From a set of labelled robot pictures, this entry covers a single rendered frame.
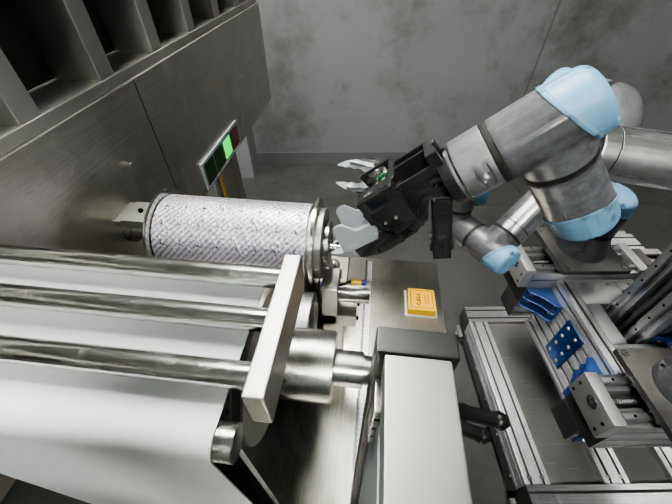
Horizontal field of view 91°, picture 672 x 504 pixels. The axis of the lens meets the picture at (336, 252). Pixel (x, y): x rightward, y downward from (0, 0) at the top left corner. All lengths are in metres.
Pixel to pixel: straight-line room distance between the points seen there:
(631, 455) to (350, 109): 2.69
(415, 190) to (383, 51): 2.54
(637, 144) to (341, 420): 0.67
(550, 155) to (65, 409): 0.44
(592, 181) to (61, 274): 0.50
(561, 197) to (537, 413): 1.34
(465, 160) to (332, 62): 2.57
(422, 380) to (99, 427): 0.17
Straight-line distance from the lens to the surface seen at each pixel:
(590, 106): 0.41
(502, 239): 0.84
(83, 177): 0.59
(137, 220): 0.61
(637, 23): 3.62
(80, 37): 0.64
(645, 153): 0.61
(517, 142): 0.40
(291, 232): 0.49
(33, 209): 0.54
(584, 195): 0.46
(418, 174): 0.42
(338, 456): 0.74
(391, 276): 0.97
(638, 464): 1.83
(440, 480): 0.19
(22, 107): 0.55
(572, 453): 1.70
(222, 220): 0.52
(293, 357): 0.29
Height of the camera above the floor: 1.62
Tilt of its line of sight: 45 degrees down
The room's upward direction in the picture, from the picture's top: straight up
